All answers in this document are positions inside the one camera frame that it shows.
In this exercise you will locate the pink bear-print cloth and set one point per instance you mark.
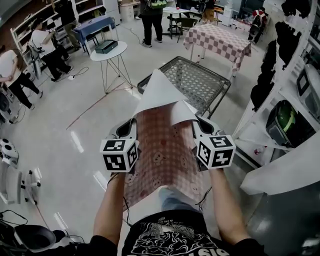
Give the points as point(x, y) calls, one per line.
point(160, 140)

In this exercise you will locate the red white checkered cloth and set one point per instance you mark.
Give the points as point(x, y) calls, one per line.
point(217, 42)

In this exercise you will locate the white metal shelf rack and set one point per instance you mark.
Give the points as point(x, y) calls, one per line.
point(275, 180)

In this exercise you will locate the person's black printed t-shirt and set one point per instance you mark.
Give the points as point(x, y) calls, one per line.
point(175, 240)

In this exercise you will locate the dark green box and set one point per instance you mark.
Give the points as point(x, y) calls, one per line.
point(106, 47)

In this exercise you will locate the black grey round device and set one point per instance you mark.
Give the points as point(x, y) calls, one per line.
point(35, 237)

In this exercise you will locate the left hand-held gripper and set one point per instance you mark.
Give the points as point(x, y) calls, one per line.
point(115, 161)

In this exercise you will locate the white table with paper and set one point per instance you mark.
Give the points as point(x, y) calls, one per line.
point(175, 10)

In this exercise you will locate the white fridge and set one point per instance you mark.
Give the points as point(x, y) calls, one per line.
point(111, 8)

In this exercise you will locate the white wall shelf unit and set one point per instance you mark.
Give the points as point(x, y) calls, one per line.
point(85, 12)

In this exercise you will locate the person's right forearm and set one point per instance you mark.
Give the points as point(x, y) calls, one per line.
point(225, 205)

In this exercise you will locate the small red white bottle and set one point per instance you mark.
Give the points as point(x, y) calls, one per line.
point(258, 151)

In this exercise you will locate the clear spray bottle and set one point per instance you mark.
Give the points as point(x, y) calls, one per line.
point(198, 59)

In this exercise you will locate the white swivel chair base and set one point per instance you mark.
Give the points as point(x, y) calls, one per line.
point(30, 183)

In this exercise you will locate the person's left forearm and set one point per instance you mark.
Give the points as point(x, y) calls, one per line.
point(110, 205)

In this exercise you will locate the green backpack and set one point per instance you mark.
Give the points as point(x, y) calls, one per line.
point(158, 3)

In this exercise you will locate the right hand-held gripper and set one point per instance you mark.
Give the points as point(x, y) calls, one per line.
point(221, 157)

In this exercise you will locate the white power strip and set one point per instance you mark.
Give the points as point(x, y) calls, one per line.
point(72, 77)

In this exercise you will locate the row of black bags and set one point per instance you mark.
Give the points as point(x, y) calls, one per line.
point(287, 37)

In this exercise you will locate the blue cloth covered table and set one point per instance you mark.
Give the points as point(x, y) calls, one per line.
point(92, 26)

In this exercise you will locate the white square table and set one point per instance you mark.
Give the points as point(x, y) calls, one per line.
point(203, 53)

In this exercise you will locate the white device with black dials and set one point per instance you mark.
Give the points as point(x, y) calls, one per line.
point(8, 155)

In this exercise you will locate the person's blue jeans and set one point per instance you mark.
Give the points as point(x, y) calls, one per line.
point(175, 202)

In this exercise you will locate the black folding chair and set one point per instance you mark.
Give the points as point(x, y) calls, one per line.
point(186, 23)

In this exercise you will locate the white drawer cabinet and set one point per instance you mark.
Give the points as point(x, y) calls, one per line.
point(127, 13)

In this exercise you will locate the round white side table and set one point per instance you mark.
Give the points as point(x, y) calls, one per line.
point(117, 54)

